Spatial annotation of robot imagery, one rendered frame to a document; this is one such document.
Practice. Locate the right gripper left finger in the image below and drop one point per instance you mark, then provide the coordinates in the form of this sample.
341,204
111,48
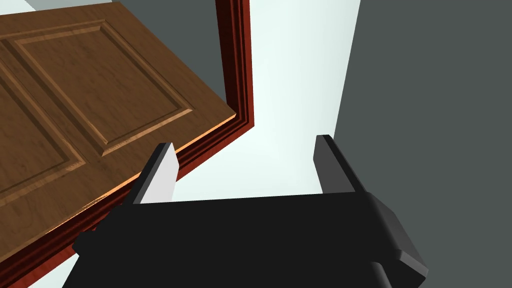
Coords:
159,180

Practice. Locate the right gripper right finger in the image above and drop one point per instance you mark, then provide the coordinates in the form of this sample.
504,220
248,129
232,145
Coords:
334,172

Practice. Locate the brown panelled wooden door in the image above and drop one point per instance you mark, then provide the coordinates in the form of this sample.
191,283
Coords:
80,100

